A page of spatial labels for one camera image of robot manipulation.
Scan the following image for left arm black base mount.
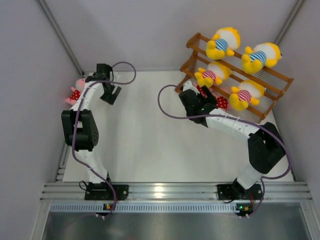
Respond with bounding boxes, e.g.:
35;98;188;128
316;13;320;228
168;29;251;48
84;182;129;201

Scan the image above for brown wooden shelf rack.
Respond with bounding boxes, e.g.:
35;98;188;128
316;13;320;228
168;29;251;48
175;32;294;123

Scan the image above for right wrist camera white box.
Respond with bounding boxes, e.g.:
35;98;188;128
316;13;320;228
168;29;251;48
181;80;194;92

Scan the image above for yellow plush blue stripes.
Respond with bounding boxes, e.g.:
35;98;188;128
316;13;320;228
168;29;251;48
241;42;283;75
205;27;241;60

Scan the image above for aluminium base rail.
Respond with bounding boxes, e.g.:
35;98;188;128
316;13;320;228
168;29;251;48
40;181;313;203

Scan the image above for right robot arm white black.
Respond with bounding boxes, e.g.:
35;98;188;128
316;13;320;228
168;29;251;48
178;80;287;200

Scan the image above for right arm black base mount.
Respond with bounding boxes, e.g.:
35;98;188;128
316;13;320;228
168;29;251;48
217;180;265;203

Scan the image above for grey slotted cable duct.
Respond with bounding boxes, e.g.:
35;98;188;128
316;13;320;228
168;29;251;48
48;202;303;213

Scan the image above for pink plush red dotted dress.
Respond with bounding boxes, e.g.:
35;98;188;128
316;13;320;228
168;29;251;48
196;85;208;98

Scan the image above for yellow plush red stripes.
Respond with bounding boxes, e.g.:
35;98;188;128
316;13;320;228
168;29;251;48
229;79;266;111
194;61;233;88

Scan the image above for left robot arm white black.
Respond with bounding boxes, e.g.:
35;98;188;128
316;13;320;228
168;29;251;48
61;63;122;200

